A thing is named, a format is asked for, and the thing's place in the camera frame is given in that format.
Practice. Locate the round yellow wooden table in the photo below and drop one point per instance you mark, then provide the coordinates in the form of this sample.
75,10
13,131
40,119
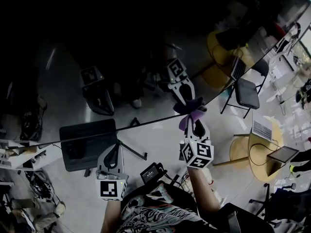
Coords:
261,154

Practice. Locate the dark grey open laptop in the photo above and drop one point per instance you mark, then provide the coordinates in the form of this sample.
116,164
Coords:
283,153

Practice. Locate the black device with display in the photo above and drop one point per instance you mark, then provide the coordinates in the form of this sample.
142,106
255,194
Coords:
150,173

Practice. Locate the black office chair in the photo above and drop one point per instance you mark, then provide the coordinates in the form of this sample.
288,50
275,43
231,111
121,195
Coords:
289,203

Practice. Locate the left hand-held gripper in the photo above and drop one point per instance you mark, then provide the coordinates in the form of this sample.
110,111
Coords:
111,189

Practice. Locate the silver open laptop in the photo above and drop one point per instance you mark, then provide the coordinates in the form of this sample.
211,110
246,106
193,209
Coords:
262,130

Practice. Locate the person's black printed shirt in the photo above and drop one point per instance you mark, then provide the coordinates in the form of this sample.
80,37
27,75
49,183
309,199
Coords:
155,212

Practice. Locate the purple cloth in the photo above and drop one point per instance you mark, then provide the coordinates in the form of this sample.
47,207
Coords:
185,124

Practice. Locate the white metal shelf rack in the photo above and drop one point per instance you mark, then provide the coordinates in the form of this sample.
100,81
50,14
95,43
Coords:
14,162

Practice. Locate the black screen stand leg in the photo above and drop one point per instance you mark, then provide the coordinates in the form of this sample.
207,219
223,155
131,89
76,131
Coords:
145,156

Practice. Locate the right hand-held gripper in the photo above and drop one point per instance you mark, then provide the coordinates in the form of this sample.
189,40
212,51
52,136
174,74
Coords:
198,154

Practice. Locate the person's right forearm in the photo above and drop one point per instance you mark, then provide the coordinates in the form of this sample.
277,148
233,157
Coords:
201,190

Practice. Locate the black folding chair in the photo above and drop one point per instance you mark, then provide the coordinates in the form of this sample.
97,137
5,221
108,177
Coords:
247,93

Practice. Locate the person's left forearm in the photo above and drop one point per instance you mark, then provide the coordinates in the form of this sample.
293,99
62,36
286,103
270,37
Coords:
110,217

